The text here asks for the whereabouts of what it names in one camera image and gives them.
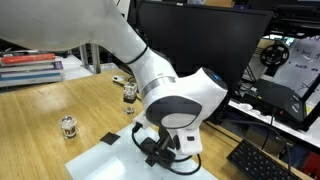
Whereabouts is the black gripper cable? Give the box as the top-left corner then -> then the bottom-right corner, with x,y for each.
131,122 -> 203,176

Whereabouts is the black 3D printer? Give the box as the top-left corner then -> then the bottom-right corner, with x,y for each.
238,78 -> 307,124

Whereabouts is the blue grey book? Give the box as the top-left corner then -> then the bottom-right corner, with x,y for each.
0,70 -> 64,88

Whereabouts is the white handwritten poster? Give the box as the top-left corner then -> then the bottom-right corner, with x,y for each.
273,34 -> 320,108

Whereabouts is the short round glass shaker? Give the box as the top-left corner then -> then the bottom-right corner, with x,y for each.
59,114 -> 79,139

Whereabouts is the cardboard box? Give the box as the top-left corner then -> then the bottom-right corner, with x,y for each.
244,124 -> 284,155

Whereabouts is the black tape square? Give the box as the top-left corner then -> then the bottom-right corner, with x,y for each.
99,132 -> 121,146

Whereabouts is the aluminium frame rack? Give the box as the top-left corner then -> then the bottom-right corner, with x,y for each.
79,43 -> 102,75

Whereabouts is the black keyboard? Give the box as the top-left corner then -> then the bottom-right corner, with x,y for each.
226,138 -> 303,180

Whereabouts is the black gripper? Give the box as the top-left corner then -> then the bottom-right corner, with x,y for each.
144,126 -> 181,168

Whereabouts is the tall glass shaker black band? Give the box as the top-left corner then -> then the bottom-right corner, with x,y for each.
123,82 -> 138,116

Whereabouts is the red book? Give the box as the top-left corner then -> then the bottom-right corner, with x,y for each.
0,53 -> 57,66

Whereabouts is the large black computer monitor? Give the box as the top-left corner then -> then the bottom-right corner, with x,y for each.
134,0 -> 274,125

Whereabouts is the black filament spool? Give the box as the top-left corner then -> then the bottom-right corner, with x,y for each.
259,43 -> 290,68

